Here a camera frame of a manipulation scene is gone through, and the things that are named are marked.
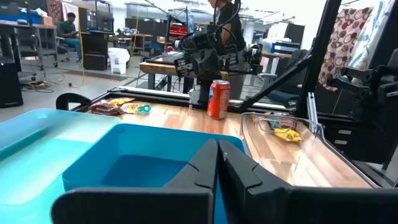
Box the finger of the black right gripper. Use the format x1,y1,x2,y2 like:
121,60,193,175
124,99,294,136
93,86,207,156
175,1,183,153
193,52,208,86
206,51,222,86

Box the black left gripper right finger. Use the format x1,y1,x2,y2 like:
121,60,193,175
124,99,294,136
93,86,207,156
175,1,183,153
218,139,398,224

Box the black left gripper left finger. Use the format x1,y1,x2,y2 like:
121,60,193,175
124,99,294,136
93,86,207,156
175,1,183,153
51,138,218,224

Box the colourful candy pack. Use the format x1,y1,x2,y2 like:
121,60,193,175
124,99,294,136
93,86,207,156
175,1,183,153
267,118,296,130
121,103,152,115

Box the red soda can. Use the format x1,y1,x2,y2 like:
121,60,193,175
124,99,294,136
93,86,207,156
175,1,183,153
206,79,231,120

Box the standing person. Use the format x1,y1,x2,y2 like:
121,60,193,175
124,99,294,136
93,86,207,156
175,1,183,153
207,0,249,100

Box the red toolbox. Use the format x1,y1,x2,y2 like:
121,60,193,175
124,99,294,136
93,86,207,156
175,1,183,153
169,24,189,40

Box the wooden workbench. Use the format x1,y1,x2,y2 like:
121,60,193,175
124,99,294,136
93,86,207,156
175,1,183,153
139,51,231,94

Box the clear plastic bin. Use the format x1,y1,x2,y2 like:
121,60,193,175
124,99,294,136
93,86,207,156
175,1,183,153
241,111,382,189

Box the blue plastic bin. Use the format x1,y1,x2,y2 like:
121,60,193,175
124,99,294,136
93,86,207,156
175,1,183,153
62,123,246,224

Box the white plastic bin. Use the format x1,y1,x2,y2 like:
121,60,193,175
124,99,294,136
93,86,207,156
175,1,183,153
108,47,131,75

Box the black cabinet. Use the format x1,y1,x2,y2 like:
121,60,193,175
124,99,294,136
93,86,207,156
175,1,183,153
80,29,109,71

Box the brown patterned cloth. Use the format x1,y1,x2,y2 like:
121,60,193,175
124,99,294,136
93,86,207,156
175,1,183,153
317,6,374,93

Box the teal plastic bin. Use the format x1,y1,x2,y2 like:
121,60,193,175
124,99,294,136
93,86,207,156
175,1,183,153
0,108,121,224

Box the black equipment rack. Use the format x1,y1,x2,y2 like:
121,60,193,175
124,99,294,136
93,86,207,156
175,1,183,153
313,48,398,170

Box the seated person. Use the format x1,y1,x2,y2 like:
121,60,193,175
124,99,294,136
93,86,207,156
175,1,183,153
58,11,83,62

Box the blue white cloth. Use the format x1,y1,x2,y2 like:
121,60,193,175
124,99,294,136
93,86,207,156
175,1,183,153
348,0,396,71

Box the black speaker box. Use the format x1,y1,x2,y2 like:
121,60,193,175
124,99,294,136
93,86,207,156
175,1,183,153
0,58,24,109

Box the grey desk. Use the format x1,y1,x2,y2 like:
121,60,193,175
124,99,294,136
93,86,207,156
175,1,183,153
0,20,60,68

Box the silver aluminium bracket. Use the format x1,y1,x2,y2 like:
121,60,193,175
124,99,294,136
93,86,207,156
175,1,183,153
306,91,326,138

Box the black frame handle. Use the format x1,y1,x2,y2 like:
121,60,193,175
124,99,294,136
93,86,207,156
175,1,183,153
55,92,93,111

